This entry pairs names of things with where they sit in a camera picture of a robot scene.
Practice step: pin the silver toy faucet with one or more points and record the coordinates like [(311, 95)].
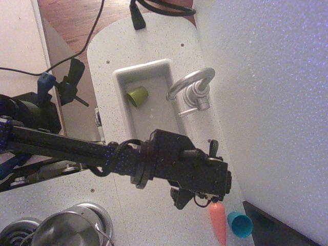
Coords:
[(195, 89)]

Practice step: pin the white toy kitchen counter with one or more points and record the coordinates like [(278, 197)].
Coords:
[(147, 216)]

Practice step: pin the silver stove burner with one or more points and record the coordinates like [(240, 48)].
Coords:
[(19, 232)]

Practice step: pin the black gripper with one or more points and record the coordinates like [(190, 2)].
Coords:
[(189, 170)]

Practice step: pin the blue black clamp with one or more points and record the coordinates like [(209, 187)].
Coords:
[(67, 88)]

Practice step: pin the white toy sink basin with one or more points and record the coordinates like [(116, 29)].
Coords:
[(156, 112)]

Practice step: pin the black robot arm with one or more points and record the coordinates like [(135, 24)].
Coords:
[(24, 142)]

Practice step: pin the orange toy carrot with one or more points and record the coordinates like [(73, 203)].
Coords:
[(217, 215)]

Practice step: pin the teal plastic cup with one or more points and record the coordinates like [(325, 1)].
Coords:
[(241, 225)]

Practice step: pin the stainless steel pot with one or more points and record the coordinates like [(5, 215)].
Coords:
[(82, 224)]

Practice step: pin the green plastic cup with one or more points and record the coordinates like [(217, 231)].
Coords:
[(137, 96)]

